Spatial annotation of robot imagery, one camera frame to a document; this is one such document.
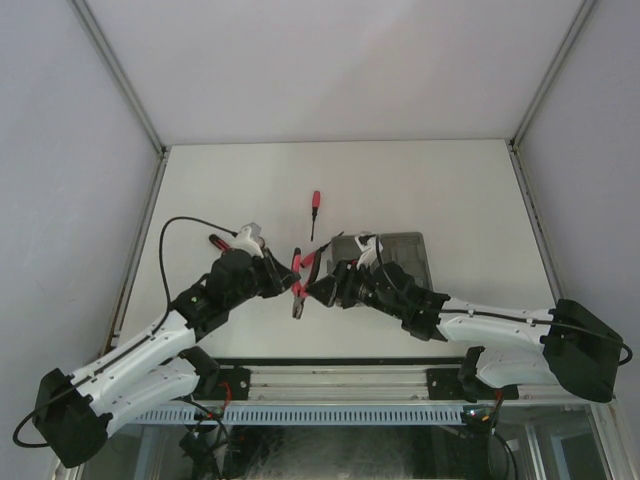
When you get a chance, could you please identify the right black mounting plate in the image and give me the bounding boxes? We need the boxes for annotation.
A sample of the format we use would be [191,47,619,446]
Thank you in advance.
[426,368,500,403]

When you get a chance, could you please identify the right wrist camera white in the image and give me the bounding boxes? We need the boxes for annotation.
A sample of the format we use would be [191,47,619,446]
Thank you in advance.
[354,232,382,269]

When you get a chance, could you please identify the black mounting plate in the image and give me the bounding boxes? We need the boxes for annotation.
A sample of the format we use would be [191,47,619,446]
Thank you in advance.
[192,367,251,401]
[426,368,500,403]

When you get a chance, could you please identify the red screwdriver upper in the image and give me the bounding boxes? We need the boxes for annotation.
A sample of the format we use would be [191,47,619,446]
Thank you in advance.
[310,190,321,241]

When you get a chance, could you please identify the right aluminium frame post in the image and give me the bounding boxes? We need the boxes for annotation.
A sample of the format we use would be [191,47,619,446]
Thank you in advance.
[505,0,601,301]

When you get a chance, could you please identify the red black pliers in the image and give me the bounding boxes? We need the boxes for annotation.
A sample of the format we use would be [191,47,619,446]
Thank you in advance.
[291,247,321,320]

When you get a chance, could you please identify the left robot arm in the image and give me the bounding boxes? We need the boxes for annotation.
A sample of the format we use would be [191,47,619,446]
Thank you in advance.
[33,249,299,468]

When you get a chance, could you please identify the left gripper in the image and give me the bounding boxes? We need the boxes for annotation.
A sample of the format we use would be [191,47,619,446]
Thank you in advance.
[226,249,300,310]

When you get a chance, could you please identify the left black cable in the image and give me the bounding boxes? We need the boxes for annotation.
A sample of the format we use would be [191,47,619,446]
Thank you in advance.
[12,216,240,450]

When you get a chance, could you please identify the grey slotted cable duct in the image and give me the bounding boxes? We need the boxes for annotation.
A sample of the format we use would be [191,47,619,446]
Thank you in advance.
[132,402,464,426]

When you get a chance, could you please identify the right black cable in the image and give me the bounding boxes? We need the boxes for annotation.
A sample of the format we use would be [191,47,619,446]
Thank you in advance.
[374,239,635,369]

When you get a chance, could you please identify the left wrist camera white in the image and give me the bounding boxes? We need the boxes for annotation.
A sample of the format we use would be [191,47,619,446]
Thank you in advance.
[232,222,264,258]

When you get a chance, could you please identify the red utility knife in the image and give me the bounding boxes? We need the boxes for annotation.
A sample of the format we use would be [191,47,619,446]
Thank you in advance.
[209,234,230,252]

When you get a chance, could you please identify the aluminium front rail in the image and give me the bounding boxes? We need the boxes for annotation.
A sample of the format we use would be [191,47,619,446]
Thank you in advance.
[144,363,614,401]

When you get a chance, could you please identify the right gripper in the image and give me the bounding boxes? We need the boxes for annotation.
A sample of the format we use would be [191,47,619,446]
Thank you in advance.
[305,259,405,322]

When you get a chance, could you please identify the black cable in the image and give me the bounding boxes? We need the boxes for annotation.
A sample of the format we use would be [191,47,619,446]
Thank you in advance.
[374,239,635,369]
[12,216,240,450]

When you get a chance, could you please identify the grey plastic tool case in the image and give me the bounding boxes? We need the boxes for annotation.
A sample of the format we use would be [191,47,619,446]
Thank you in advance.
[326,232,433,289]

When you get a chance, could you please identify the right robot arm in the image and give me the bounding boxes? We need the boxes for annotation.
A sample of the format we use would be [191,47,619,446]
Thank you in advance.
[307,261,633,403]

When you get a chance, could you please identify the aluminium frame post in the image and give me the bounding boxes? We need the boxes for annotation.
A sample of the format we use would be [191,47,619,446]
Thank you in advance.
[67,0,169,316]
[505,0,601,301]

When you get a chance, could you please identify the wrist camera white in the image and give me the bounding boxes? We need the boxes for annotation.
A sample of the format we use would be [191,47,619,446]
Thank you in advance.
[354,232,382,269]
[232,222,264,258]

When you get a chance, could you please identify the left aluminium frame post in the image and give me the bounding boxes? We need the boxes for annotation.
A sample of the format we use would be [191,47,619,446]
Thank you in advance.
[67,0,169,316]

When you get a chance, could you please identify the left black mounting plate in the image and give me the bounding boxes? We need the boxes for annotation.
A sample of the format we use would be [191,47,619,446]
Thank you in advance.
[192,367,251,401]

